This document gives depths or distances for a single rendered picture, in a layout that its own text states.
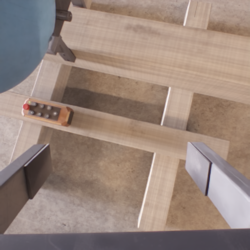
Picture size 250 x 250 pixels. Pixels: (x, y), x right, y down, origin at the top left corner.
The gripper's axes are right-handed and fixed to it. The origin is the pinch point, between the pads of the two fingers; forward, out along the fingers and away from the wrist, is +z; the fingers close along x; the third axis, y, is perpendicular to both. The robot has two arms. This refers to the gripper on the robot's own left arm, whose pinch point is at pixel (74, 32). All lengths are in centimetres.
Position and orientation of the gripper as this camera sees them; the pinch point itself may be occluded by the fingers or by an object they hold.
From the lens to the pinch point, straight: 48.0
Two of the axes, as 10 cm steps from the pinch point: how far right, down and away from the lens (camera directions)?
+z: 0.9, 1.4, 9.9
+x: 2.6, -9.6, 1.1
